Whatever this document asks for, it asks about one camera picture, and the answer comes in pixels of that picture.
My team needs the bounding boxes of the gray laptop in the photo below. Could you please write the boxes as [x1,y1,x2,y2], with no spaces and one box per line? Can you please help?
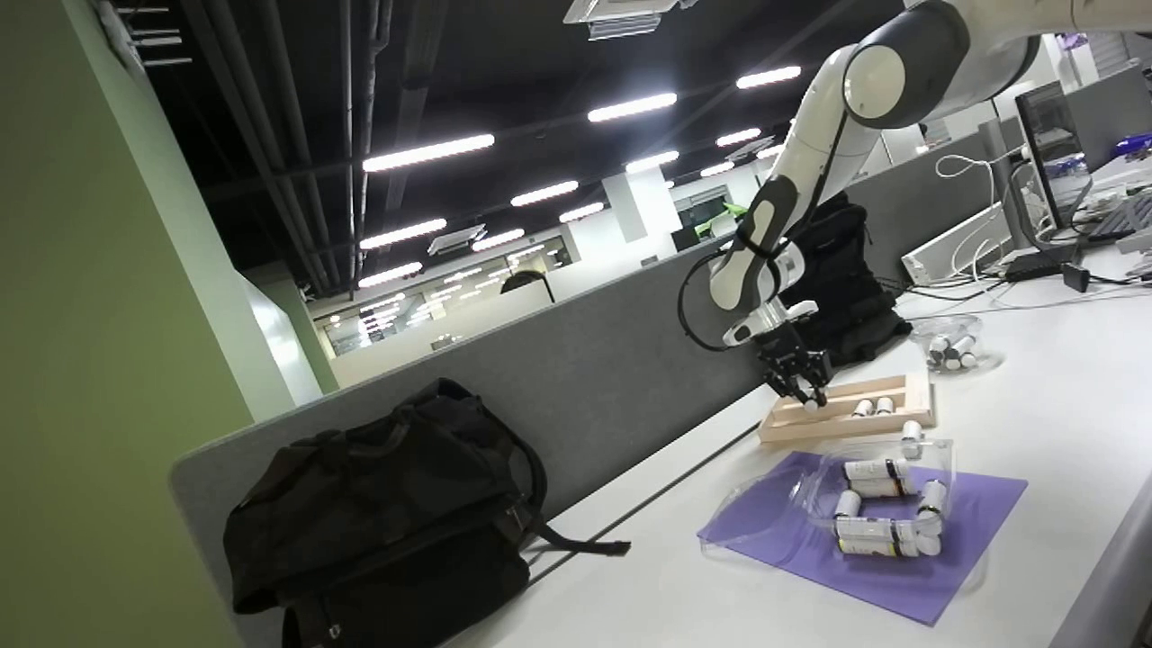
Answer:
[1074,176,1152,243]

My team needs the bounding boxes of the gray monitor back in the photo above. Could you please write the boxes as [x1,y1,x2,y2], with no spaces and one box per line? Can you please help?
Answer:
[1059,57,1152,174]

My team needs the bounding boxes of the clear plastic object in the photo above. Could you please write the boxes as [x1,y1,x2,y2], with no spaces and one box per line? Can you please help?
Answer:
[915,308,1009,378]

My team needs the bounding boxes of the ceiling light tube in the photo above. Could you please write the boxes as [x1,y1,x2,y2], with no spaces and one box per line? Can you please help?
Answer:
[620,147,682,181]
[507,176,582,212]
[582,90,682,126]
[358,130,500,176]
[729,60,807,92]
[355,216,450,256]

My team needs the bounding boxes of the black duffel bag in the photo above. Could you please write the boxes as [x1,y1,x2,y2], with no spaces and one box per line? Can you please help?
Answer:
[218,374,632,648]

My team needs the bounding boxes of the white cable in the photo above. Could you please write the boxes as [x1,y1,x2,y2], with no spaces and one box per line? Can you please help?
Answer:
[932,142,1002,188]

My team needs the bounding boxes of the purple mat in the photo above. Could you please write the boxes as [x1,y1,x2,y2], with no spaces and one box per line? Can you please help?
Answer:
[693,447,1032,631]

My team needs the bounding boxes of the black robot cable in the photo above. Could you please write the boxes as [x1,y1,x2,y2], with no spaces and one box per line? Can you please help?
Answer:
[672,228,796,351]

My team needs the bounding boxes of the gray desk partition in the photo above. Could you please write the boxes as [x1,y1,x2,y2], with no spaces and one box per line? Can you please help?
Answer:
[165,120,1023,648]

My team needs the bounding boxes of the wooden tray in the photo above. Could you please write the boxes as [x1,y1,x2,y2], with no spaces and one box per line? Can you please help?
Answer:
[754,369,939,458]

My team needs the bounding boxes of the black computer monitor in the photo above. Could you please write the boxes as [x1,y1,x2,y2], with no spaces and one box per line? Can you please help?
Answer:
[1010,74,1092,240]

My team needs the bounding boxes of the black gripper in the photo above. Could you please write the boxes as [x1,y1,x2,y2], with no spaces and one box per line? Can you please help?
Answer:
[752,319,835,410]

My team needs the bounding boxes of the black power adapter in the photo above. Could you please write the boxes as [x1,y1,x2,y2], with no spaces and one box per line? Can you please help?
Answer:
[1003,243,1093,288]

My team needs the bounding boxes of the white flat device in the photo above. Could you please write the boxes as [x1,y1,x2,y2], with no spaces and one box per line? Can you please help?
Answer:
[897,198,1020,292]

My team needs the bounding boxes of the black backpack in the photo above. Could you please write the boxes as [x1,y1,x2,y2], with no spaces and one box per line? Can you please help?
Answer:
[776,189,919,369]

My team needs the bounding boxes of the ceiling air vent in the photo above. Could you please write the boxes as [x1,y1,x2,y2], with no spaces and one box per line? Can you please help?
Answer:
[556,0,699,46]

